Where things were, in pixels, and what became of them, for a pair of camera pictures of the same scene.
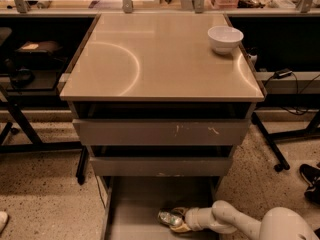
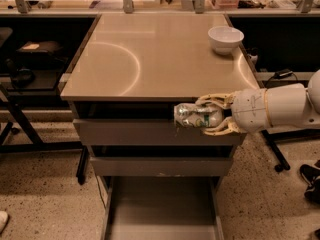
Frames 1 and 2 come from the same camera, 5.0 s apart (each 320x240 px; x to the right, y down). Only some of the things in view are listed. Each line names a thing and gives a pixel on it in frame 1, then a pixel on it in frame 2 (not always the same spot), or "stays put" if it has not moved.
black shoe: (311, 176) stays put
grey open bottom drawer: (132, 205) stays put
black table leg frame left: (36, 145) stays put
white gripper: (192, 218) to (249, 110)
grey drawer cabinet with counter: (161, 99) stays put
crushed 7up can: (168, 217) to (192, 116)
